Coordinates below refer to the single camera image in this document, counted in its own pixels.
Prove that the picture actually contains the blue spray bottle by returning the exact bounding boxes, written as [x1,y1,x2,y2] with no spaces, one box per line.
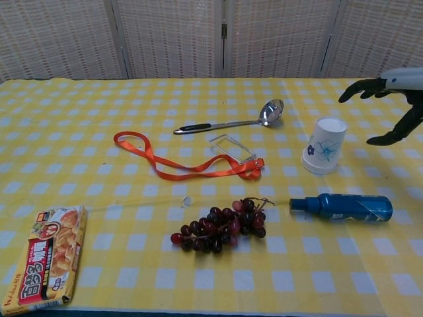
[289,193,394,224]

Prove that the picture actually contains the yellow curry box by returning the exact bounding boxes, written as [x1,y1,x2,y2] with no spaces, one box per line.
[0,205,89,313]

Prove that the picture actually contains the dark red grape bunch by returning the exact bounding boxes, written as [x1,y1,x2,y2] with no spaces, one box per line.
[170,197,276,254]

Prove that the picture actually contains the orange ribbon lanyard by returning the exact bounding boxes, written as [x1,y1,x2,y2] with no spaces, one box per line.
[113,131,266,182]

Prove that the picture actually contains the yellow white checked tablecloth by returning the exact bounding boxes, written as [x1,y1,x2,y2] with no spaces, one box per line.
[0,77,423,315]

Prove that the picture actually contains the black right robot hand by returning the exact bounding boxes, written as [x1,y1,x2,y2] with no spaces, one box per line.
[338,67,423,146]

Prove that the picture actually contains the steel ladle black handle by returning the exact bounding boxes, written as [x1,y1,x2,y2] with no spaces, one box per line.
[173,98,286,135]

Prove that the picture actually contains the beige woven screen panel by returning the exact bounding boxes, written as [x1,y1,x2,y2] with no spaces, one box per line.
[322,0,423,79]
[223,0,346,79]
[0,0,124,84]
[110,0,227,79]

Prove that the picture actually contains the clear plastic badge holder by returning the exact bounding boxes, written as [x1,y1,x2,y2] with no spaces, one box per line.
[208,133,258,164]

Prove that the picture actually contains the white paper cup blue flowers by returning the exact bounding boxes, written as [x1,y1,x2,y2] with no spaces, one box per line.
[301,116,349,170]
[301,157,337,176]

